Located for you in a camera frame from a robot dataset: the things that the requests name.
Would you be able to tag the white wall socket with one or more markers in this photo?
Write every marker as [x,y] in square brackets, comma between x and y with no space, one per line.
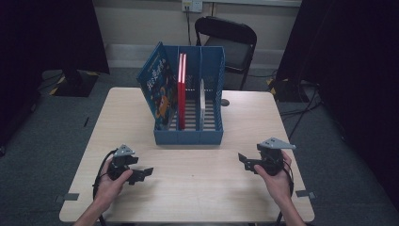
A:
[192,5]

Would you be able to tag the black folding chair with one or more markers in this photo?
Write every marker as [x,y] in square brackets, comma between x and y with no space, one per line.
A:
[232,34]

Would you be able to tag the white book with green leaf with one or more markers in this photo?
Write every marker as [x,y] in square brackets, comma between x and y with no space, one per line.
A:
[202,106]

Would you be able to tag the blue plastic file rack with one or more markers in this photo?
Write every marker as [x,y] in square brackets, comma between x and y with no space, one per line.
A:
[213,62]

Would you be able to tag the person's right hand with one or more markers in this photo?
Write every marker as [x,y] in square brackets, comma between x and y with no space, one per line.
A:
[279,188]

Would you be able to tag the black stand base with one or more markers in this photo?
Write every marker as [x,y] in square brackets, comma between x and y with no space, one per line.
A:
[288,91]
[75,84]

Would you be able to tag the person's left hand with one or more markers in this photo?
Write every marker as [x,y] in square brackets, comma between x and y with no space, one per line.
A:
[109,188]

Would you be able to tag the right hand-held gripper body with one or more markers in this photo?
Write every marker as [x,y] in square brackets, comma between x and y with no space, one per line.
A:
[271,161]

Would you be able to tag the blue cartoon picture book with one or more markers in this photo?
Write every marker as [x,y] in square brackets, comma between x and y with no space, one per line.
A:
[160,88]

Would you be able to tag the grey tape strip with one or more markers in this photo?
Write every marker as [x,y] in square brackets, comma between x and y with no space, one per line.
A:
[67,197]
[306,194]

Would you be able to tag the black curtain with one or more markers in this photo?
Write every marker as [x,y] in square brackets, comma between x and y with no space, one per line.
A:
[37,47]
[354,62]

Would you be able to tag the red picture book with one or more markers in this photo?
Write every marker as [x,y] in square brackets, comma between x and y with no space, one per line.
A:
[180,100]
[184,100]

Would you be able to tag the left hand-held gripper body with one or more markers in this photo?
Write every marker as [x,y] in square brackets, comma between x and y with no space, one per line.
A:
[119,169]

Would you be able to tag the black round table grommet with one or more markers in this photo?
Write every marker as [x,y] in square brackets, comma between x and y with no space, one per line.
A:
[225,102]

